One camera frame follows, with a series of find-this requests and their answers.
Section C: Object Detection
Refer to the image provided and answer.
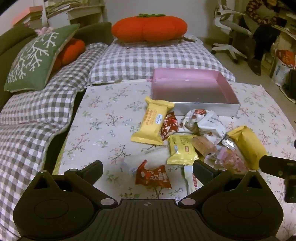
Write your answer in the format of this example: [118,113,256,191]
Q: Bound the floral tablecloth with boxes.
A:
[52,80,296,232]

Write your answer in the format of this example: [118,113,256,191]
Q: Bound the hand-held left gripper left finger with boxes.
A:
[31,160,118,207]

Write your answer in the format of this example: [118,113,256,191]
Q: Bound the green branch pattern pillow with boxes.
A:
[4,24,80,93]

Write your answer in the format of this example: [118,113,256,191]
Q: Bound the grey checkered cushion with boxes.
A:
[89,37,236,87]
[0,43,108,237]

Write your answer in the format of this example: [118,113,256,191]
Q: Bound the white office chair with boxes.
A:
[211,4,252,64]

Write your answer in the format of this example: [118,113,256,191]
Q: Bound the red and white snack packet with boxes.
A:
[135,160,172,189]

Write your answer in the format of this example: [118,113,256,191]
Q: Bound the small orange pumpkin cushion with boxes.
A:
[52,38,86,71]

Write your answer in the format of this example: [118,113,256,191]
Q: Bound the clear brown pastry packet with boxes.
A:
[192,136,218,161]

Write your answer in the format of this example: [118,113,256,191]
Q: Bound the white red label packet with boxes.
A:
[184,165,204,195]

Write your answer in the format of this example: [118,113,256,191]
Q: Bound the pink plush toy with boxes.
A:
[35,27,53,36]

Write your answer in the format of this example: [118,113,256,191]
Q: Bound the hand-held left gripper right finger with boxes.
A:
[179,159,265,207]

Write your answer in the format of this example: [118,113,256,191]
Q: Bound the small yellow snack packet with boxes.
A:
[167,134,200,165]

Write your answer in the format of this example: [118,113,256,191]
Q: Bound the small clear ridged packet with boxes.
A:
[120,160,139,178]

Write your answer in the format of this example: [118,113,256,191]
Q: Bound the small red snack packet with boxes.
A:
[161,112,178,141]

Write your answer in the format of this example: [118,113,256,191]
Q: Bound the stack of books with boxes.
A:
[13,0,92,27]

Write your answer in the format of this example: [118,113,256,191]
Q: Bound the pink cardboard box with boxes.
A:
[151,68,241,117]

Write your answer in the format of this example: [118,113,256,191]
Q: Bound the white nut print packet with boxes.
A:
[181,109,215,135]
[199,115,226,141]

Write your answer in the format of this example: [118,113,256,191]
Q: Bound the plain yellow snack packet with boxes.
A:
[222,126,269,172]

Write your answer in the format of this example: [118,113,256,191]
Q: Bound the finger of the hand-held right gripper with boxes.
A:
[259,155,296,180]

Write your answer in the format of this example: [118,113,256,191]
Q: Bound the white bag with orange print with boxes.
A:
[271,49,296,87]

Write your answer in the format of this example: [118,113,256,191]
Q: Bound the large orange pumpkin cushion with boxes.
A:
[111,13,188,43]

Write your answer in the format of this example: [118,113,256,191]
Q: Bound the translucent white snack packet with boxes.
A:
[138,147,169,168]

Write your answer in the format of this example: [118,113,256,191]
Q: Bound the large yellow snack packet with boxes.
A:
[131,97,175,146]

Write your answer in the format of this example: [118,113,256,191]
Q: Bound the clear pink snack packet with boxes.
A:
[217,148,250,175]

